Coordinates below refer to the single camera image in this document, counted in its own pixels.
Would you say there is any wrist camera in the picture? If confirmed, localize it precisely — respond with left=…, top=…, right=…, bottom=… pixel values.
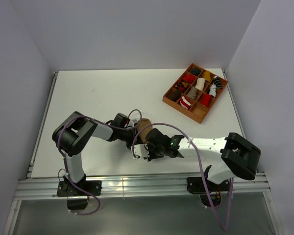
left=129, top=119, right=139, bottom=127
left=133, top=144, right=149, bottom=160

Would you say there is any dark teal rolled sock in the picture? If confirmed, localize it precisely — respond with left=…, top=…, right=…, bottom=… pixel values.
left=190, top=68, right=201, bottom=76

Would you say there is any red rolled sock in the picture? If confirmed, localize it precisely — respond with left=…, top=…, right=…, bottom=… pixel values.
left=183, top=74, right=196, bottom=84
left=200, top=94, right=212, bottom=108

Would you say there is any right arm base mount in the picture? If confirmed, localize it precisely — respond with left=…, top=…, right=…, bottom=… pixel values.
left=187, top=177, right=231, bottom=207

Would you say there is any orange divided sock tray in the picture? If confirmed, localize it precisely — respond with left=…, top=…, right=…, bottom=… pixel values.
left=162, top=64, right=228, bottom=123

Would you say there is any right aluminium side rail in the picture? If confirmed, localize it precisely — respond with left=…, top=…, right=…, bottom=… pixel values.
left=221, top=69, right=257, bottom=172

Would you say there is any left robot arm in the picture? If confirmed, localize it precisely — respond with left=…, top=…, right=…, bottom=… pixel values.
left=52, top=111, right=142, bottom=195

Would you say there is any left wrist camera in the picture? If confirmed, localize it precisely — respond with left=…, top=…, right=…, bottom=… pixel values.
left=129, top=119, right=139, bottom=127

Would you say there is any red white striped sock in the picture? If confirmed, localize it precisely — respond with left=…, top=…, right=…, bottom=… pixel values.
left=179, top=96, right=192, bottom=110

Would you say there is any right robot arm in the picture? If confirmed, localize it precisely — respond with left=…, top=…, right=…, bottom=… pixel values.
left=146, top=129, right=261, bottom=191

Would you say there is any aluminium side rail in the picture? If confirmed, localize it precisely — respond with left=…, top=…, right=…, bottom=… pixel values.
left=25, top=71, right=58, bottom=179
left=221, top=69, right=257, bottom=172

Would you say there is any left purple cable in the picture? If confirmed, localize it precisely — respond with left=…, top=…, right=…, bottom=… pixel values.
left=56, top=109, right=143, bottom=216

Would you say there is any grey brown rolled sock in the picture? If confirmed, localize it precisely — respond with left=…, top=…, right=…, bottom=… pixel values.
left=186, top=86, right=198, bottom=99

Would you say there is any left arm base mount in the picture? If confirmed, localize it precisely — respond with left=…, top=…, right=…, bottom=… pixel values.
left=56, top=178, right=102, bottom=212

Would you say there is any white grey striped sock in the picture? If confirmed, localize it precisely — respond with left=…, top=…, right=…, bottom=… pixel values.
left=209, top=84, right=217, bottom=98

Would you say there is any left aluminium side rail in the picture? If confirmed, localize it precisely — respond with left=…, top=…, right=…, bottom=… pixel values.
left=25, top=71, right=58, bottom=179

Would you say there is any black white striped sock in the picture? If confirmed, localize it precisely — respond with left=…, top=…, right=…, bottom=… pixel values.
left=213, top=76, right=223, bottom=90

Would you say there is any tan brown sock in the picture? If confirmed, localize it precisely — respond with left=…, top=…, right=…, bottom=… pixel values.
left=137, top=118, right=152, bottom=143

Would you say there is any red rolled sock lower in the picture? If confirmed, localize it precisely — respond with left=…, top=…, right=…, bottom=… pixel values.
left=200, top=94, right=212, bottom=108

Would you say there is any argyle patterned rolled sock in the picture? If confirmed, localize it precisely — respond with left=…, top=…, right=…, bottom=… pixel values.
left=174, top=80, right=189, bottom=93

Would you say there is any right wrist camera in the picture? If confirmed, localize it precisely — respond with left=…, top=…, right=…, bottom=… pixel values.
left=133, top=144, right=149, bottom=160

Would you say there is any cream rolled sock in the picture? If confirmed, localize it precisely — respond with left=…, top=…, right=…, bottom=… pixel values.
left=195, top=77, right=206, bottom=91

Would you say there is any red rolled sock upper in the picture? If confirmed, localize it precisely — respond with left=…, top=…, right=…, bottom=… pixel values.
left=183, top=74, right=196, bottom=84

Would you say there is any yellow rolled sock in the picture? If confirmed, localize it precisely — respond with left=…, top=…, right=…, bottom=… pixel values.
left=202, top=71, right=211, bottom=82

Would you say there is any aluminium front rail frame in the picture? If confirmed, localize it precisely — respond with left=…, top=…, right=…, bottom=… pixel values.
left=14, top=173, right=270, bottom=200

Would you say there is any dark brown rolled sock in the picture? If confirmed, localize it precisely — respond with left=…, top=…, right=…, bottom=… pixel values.
left=167, top=89, right=182, bottom=102

